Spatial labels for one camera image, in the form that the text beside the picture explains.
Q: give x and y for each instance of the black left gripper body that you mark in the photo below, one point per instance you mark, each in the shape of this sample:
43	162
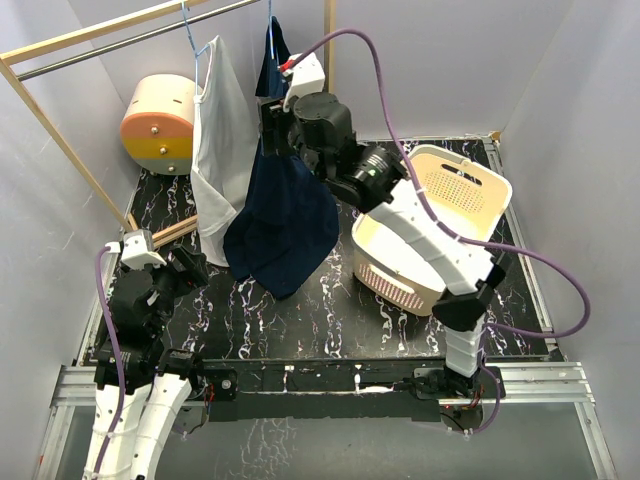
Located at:
170	282

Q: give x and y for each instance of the navy blue t shirt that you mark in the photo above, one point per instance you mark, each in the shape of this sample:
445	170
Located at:
287	228

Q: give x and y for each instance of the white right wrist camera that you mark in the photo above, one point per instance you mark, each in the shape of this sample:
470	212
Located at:
303	78

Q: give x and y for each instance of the blue wire hanger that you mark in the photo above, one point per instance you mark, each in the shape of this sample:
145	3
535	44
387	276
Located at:
200	54
270	31

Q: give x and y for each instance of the wooden clothes rack frame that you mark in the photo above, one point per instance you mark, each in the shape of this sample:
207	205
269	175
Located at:
65	177

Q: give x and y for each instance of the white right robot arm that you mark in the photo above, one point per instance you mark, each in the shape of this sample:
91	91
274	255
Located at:
318	129

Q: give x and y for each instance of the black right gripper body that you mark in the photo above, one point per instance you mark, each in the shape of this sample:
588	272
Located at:
287	143

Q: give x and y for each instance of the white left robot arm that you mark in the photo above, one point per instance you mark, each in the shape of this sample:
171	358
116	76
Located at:
140	385

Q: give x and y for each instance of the cream plastic laundry basket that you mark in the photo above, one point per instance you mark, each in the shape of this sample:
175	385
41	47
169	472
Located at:
468	197

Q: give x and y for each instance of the white t shirt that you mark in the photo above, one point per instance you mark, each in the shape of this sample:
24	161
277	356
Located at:
225	140

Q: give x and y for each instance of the metal hanging rod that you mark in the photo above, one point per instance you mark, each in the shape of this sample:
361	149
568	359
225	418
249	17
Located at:
96	52

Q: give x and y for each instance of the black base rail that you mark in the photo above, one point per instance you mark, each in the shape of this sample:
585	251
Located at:
410	388

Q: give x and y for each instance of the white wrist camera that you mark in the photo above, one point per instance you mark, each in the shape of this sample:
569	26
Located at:
303	78
138	251

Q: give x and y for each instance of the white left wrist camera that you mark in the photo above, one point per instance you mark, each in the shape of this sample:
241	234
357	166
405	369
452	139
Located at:
138	251

